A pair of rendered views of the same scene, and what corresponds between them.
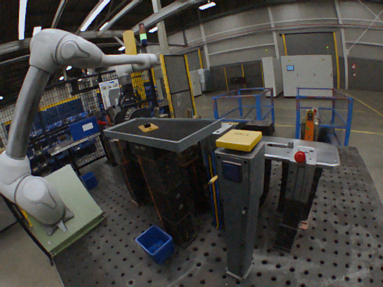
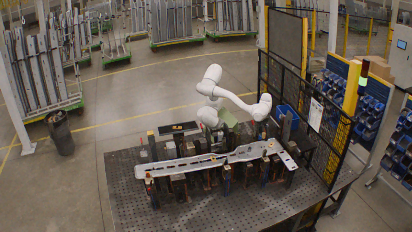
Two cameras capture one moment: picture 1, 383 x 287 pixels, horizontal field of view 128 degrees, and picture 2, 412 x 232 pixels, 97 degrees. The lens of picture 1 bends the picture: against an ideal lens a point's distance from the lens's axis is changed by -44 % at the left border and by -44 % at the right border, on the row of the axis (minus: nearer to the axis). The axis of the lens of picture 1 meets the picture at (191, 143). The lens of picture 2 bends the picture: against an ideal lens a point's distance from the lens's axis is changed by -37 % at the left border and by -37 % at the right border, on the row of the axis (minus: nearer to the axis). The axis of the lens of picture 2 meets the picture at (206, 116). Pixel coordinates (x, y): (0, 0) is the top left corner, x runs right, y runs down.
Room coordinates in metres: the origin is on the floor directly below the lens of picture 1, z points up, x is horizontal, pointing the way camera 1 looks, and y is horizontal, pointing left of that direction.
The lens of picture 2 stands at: (1.74, -1.59, 2.53)
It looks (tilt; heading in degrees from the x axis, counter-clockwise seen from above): 31 degrees down; 121
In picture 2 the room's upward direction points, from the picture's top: 2 degrees counter-clockwise
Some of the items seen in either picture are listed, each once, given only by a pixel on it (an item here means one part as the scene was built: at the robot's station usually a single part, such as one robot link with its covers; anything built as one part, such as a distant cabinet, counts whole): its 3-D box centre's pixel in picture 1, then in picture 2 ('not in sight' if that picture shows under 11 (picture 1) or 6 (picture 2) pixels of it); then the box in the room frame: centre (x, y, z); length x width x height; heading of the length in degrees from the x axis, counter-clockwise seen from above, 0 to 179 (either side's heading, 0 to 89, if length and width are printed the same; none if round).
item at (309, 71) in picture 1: (307, 72); not in sight; (6.44, -5.81, 1.22); 2.40 x 0.54 x 2.45; 51
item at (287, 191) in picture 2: not in sight; (289, 179); (1.54, 0.22, 0.84); 0.11 x 0.06 x 0.29; 136
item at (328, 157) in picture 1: (186, 134); (211, 160); (0.83, 0.02, 1.00); 1.38 x 0.22 x 0.02; 46
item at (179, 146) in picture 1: (149, 128); (177, 128); (0.43, 0.11, 1.16); 0.37 x 0.14 x 0.02; 46
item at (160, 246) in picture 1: (156, 246); not in sight; (0.37, 0.19, 0.74); 0.11 x 0.10 x 0.09; 46
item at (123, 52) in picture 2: not in sight; (114, 35); (-5.01, 3.98, 0.88); 1.91 x 1.00 x 1.76; 141
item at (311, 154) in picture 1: (294, 207); (147, 168); (0.30, -0.27, 0.88); 0.11 x 0.10 x 0.36; 136
